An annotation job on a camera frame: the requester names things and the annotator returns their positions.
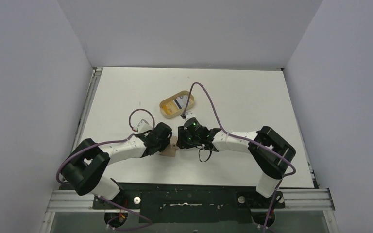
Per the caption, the beige leather card holder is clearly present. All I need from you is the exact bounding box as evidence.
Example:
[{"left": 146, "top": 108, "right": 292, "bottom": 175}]
[{"left": 159, "top": 136, "right": 178, "bottom": 157}]

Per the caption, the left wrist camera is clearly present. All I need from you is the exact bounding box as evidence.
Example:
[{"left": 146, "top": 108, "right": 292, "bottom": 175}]
[{"left": 135, "top": 119, "right": 153, "bottom": 133}]

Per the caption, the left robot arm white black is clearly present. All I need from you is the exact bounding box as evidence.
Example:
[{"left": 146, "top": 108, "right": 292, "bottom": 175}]
[{"left": 56, "top": 122, "right": 172, "bottom": 208}]

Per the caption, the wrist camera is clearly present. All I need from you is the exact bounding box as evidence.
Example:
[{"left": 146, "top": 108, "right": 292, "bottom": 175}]
[
  {"left": 181, "top": 111, "right": 196, "bottom": 121},
  {"left": 135, "top": 119, "right": 153, "bottom": 133}
]

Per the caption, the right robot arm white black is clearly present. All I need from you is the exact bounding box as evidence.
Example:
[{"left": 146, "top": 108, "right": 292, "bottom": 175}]
[{"left": 176, "top": 117, "right": 296, "bottom": 207}]

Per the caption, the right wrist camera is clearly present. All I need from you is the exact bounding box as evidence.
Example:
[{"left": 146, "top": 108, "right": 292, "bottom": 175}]
[{"left": 181, "top": 111, "right": 196, "bottom": 121}]

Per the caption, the beige oval tray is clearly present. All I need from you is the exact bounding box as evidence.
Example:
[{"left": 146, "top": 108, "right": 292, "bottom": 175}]
[{"left": 159, "top": 90, "right": 195, "bottom": 119}]

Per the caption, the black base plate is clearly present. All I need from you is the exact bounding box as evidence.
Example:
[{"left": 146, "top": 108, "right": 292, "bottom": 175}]
[{"left": 60, "top": 181, "right": 287, "bottom": 225}]

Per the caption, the grey card with black stripe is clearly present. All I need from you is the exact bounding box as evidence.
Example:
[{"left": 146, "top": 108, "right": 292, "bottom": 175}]
[{"left": 173, "top": 95, "right": 188, "bottom": 110}]

